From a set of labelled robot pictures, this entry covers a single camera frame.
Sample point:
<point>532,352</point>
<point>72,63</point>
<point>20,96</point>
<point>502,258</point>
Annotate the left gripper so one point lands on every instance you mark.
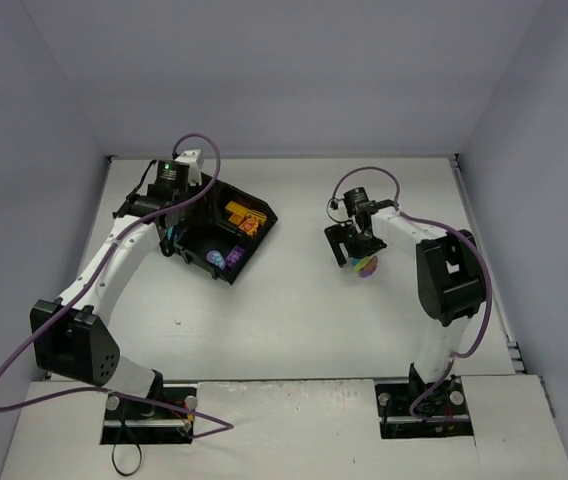
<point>175,242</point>

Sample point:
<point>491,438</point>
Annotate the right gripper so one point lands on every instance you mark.
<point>346,240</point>

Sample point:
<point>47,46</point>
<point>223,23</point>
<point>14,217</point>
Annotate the purple flower lego block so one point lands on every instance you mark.
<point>215,258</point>

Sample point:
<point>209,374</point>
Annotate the purple arch lego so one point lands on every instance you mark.
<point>234,256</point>

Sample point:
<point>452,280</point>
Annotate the orange and lime lego stack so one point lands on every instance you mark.
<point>235,208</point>

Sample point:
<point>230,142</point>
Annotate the orange rounded lego block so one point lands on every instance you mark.
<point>251,224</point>

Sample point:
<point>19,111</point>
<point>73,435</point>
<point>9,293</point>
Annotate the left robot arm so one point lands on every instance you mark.
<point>73,336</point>

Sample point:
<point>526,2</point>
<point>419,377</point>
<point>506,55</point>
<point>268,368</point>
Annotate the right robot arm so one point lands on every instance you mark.
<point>453,284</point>

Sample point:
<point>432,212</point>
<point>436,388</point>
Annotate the mixed lego cluster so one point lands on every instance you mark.
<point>366,266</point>

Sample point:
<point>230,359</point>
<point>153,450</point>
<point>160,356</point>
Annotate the black compartment tray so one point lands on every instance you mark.
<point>219,234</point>

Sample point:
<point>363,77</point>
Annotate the small orange square lego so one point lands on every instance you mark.
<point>236,219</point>

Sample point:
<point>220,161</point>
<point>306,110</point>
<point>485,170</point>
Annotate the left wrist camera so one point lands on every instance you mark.
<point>191,161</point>

